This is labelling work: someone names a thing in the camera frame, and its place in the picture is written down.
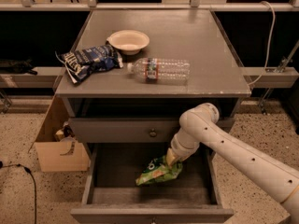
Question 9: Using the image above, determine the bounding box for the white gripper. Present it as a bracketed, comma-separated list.
[166, 129, 199, 167]

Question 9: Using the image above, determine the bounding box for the green rice chip bag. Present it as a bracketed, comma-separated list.
[135, 156, 183, 186]

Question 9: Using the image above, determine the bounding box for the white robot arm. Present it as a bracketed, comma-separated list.
[166, 103, 299, 224]

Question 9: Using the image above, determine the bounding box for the grey wooden drawer cabinet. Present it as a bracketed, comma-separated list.
[56, 9, 250, 224]

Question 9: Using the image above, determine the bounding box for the open grey middle drawer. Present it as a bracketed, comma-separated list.
[71, 143, 234, 224]

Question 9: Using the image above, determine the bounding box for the closed grey top drawer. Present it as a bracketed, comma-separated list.
[68, 116, 235, 144]

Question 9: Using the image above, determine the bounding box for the blue chip bag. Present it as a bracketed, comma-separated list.
[56, 44, 123, 84]

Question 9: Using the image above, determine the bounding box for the clear plastic water bottle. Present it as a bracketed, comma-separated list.
[127, 58, 191, 86]

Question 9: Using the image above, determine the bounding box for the cardboard box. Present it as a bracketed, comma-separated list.
[34, 97, 90, 172]

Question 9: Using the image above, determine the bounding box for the white paper bowl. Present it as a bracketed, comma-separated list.
[107, 30, 150, 55]

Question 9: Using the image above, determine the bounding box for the black object on ledge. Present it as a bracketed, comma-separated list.
[0, 59, 37, 76]

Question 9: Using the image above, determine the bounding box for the white hanging cable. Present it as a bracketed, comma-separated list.
[247, 0, 278, 87]

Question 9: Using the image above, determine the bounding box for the black floor cable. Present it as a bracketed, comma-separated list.
[0, 161, 38, 224]

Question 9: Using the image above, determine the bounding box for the metal railing frame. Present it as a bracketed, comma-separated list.
[0, 0, 299, 11]

